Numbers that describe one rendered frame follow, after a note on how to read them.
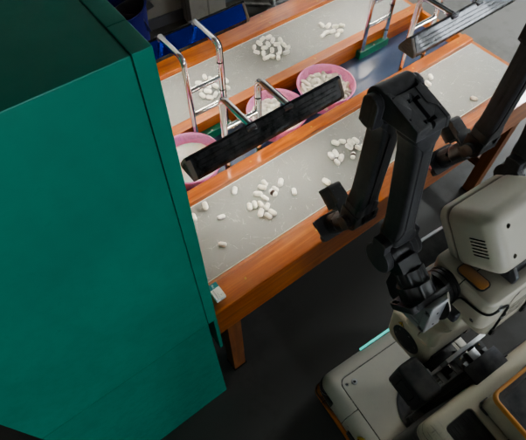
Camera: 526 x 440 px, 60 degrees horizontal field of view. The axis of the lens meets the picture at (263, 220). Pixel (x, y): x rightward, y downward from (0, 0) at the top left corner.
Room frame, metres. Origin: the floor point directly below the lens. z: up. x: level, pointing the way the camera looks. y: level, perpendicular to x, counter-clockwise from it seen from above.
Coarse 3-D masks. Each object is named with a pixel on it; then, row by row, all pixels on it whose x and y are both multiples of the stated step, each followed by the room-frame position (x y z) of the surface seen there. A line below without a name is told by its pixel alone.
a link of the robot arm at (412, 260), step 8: (392, 248) 0.50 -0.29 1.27; (400, 248) 0.50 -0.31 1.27; (408, 248) 0.50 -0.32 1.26; (392, 256) 0.48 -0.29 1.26; (400, 256) 0.48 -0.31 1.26; (408, 256) 0.48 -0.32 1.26; (416, 256) 0.48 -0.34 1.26; (400, 264) 0.46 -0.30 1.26; (408, 264) 0.47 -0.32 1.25; (416, 264) 0.47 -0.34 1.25; (392, 272) 0.46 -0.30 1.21; (400, 272) 0.45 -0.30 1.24
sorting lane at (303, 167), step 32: (448, 64) 1.80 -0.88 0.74; (480, 64) 1.80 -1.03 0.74; (448, 96) 1.57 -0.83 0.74; (480, 96) 1.57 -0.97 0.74; (352, 128) 1.38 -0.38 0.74; (288, 160) 1.20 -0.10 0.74; (320, 160) 1.20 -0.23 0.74; (352, 160) 1.20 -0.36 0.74; (224, 192) 1.04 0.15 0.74; (288, 192) 1.04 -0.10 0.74; (224, 224) 0.90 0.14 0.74; (256, 224) 0.90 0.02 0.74; (288, 224) 0.89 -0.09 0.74; (224, 256) 0.76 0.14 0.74
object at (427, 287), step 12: (396, 276) 0.45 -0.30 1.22; (408, 276) 0.44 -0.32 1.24; (420, 276) 0.44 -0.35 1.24; (432, 276) 0.46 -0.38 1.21; (396, 288) 0.44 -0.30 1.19; (408, 288) 0.42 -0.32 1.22; (420, 288) 0.42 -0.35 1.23; (432, 288) 0.42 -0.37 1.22; (444, 288) 0.42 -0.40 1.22; (396, 300) 0.42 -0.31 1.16; (408, 300) 0.40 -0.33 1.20; (420, 300) 0.40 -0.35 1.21; (432, 300) 0.40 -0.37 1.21; (408, 312) 0.38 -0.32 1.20
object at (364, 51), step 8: (376, 0) 1.94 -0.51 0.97; (392, 0) 2.02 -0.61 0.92; (368, 8) 1.94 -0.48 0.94; (392, 8) 2.02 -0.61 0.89; (368, 16) 1.93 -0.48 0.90; (384, 16) 2.01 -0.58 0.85; (368, 24) 1.93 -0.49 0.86; (376, 24) 1.96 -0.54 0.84; (384, 24) 2.02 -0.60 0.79; (384, 32) 2.02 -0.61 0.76; (376, 40) 2.01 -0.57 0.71; (384, 40) 2.01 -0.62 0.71; (360, 48) 1.93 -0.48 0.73; (368, 48) 1.95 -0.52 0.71; (376, 48) 1.98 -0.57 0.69; (360, 56) 1.91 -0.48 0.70
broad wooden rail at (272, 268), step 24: (384, 192) 1.02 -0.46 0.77; (312, 216) 0.93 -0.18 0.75; (384, 216) 1.03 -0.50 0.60; (288, 240) 0.81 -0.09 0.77; (312, 240) 0.81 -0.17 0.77; (336, 240) 0.86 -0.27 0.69; (240, 264) 0.73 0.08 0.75; (264, 264) 0.72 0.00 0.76; (288, 264) 0.72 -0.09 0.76; (312, 264) 0.79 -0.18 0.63; (240, 288) 0.63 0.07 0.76; (264, 288) 0.66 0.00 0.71; (216, 312) 0.55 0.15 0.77; (240, 312) 0.59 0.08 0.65
